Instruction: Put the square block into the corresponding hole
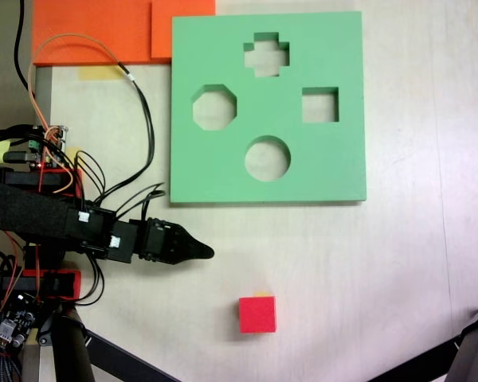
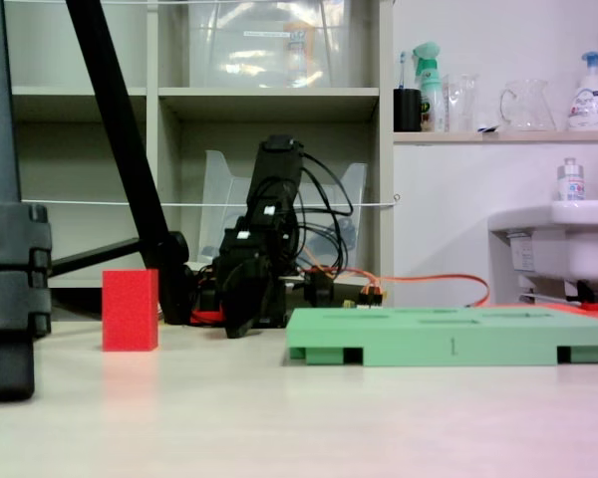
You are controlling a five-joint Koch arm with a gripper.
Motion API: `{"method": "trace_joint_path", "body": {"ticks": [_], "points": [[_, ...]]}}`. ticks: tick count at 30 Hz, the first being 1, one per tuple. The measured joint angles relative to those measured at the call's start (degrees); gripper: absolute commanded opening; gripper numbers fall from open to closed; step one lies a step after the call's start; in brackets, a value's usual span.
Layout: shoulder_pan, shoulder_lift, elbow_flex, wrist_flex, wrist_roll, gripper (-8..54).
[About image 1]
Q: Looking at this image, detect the black power converter board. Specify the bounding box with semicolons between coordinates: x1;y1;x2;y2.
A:
0;291;41;353

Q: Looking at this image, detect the black gripper motor cable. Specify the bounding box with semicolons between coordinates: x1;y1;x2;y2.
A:
115;181;167;224

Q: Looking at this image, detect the black tripod leg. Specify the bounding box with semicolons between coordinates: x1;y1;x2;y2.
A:
445;298;478;382
37;308;97;382

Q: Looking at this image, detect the green shape sorter board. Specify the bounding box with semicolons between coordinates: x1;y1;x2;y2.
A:
169;10;368;207

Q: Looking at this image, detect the thin red wire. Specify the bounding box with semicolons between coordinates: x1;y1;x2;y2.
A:
35;161;45;303

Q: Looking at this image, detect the flat orange foam slab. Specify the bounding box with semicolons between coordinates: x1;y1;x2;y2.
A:
31;0;173;67

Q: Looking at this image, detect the motor driver circuit board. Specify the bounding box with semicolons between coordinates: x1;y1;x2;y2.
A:
28;123;72;173

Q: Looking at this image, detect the black tripod brace bar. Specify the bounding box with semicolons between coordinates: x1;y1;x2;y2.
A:
366;341;465;382
82;329;182;382

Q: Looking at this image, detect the black usb cable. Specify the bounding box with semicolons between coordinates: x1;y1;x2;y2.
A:
0;149;36;164

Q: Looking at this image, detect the black arm extension cable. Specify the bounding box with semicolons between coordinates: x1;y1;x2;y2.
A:
119;62;158;202

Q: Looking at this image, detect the yellow tape strip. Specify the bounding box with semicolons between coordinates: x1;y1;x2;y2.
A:
63;146;84;170
77;65;125;81

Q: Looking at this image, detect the black base motor cable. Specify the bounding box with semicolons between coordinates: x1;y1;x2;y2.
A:
73;150;107;208

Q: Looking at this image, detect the black looped base cable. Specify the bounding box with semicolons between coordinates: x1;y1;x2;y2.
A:
74;254;105;306

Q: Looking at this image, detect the red square block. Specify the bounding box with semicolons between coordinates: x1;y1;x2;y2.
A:
238;294;278;335

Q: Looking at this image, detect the thick black cable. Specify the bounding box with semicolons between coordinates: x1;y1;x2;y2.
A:
14;0;31;92

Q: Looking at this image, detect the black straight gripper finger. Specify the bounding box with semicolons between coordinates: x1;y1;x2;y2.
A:
182;226;217;264

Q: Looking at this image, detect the long thin orange wire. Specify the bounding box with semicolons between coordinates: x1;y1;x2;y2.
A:
26;32;125;134

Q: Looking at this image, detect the black power cable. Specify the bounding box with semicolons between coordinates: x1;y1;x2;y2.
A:
0;123;35;141

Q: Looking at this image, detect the short thin orange wire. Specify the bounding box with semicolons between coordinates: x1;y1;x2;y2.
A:
39;158;76;195

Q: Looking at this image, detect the braided grey cable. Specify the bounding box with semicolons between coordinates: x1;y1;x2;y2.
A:
0;349;19;382

